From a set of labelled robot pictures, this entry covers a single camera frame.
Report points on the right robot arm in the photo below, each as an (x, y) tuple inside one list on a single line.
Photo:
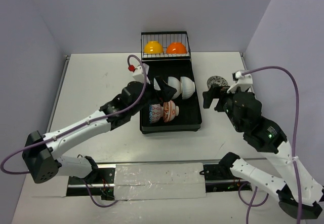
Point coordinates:
[(295, 185)]

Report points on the blue patterned bowl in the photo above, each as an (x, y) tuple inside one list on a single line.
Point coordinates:
[(155, 113)]

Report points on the orange bowl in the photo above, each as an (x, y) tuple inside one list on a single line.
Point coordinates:
[(176, 48)]

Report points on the grey leaf patterned bowl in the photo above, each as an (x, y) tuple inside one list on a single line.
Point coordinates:
[(216, 81)]

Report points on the brown bowl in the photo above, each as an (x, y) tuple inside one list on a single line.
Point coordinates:
[(170, 111)]

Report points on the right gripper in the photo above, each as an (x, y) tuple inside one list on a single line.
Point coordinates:
[(218, 91)]

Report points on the white taped cover sheet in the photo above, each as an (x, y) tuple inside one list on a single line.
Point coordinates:
[(159, 181)]

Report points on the white bowl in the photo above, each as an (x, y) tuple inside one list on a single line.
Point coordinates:
[(156, 85), (175, 83), (187, 87)]

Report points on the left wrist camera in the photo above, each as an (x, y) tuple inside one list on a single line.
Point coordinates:
[(138, 73)]

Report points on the black dish rack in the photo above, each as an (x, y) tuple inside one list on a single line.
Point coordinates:
[(170, 65)]

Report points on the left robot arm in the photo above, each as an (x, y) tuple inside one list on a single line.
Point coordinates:
[(45, 156)]

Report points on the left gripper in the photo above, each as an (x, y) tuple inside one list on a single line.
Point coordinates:
[(157, 94)]

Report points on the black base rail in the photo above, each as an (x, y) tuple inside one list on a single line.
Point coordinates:
[(103, 186)]

